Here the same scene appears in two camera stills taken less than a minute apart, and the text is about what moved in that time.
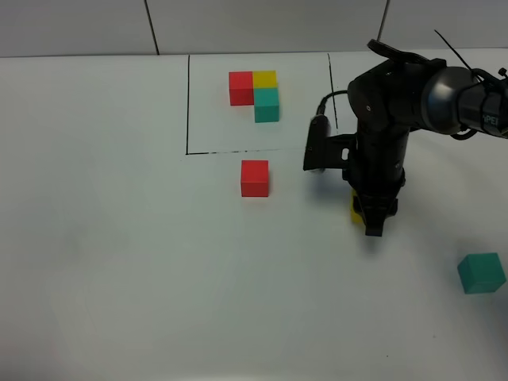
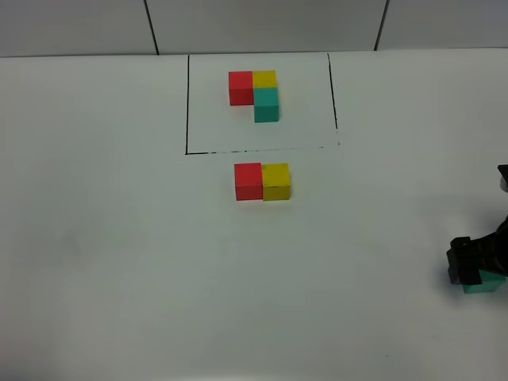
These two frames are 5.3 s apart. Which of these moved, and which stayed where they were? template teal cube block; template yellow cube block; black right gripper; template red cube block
Moved: black right gripper
Stayed: template teal cube block; template yellow cube block; template red cube block
